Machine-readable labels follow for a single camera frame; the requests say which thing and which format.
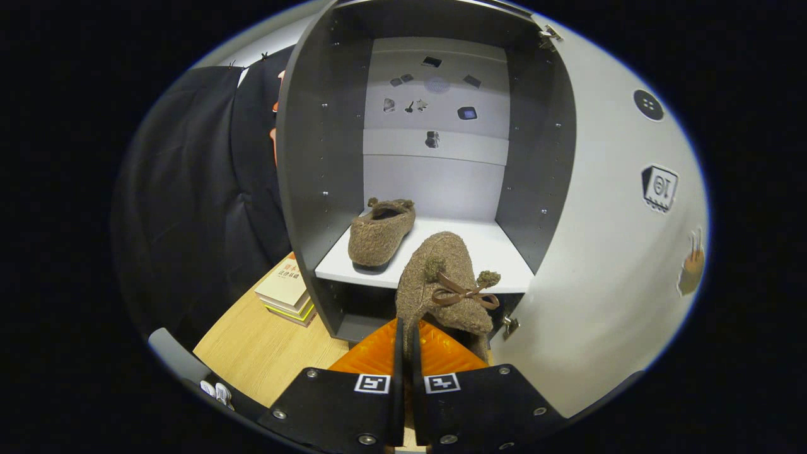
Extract grey shoe cabinet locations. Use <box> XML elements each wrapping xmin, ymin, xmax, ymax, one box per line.
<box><xmin>276</xmin><ymin>0</ymin><xmax>578</xmax><ymax>345</ymax></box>

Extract cream cover book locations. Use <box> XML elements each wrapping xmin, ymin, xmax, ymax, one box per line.
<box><xmin>255</xmin><ymin>252</ymin><xmax>310</xmax><ymax>311</ymax></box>

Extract brown fuzzy shoe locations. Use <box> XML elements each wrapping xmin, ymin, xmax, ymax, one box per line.
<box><xmin>395</xmin><ymin>231</ymin><xmax>501</xmax><ymax>364</ymax></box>
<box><xmin>348</xmin><ymin>197</ymin><xmax>417</xmax><ymax>267</ymax></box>

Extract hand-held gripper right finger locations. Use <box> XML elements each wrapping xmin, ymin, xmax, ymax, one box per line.
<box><xmin>413</xmin><ymin>320</ymin><xmax>565</xmax><ymax>451</ymax></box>

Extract person's white sneaker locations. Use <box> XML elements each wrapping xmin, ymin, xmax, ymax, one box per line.
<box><xmin>200</xmin><ymin>380</ymin><xmax>235</xmax><ymax>411</ymax></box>

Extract black backdrop cloth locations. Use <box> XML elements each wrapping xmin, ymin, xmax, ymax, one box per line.
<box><xmin>112</xmin><ymin>47</ymin><xmax>297</xmax><ymax>349</ymax></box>

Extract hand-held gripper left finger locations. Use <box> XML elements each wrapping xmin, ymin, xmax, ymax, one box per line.
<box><xmin>258</xmin><ymin>318</ymin><xmax>404</xmax><ymax>451</ymax></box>

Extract yellow edged book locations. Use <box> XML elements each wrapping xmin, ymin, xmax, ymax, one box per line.
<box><xmin>261</xmin><ymin>296</ymin><xmax>317</xmax><ymax>328</ymax></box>

